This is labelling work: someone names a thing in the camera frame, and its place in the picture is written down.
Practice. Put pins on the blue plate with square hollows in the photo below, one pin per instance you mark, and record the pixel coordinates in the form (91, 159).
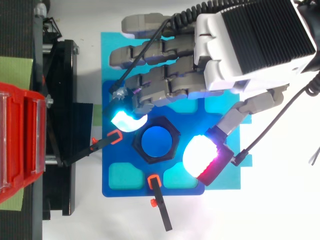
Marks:
(125, 150)

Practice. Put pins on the red storage bin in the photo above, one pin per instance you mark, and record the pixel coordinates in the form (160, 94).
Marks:
(27, 100)

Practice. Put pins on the black stand with green tape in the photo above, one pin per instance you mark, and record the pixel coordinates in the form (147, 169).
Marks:
(62, 100)

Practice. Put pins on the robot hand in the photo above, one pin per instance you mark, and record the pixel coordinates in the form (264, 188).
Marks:
(225, 62)

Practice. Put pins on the black-and-orange clip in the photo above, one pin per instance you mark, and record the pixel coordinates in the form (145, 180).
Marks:
(82, 153)
(162, 207)

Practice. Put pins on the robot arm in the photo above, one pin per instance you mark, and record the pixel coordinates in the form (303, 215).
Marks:
(311, 20)

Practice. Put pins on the turquoise plate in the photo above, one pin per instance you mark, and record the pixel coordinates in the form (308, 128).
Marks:
(110, 50)

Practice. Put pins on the large black nut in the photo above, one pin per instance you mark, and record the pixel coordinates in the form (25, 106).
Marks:
(175, 136)

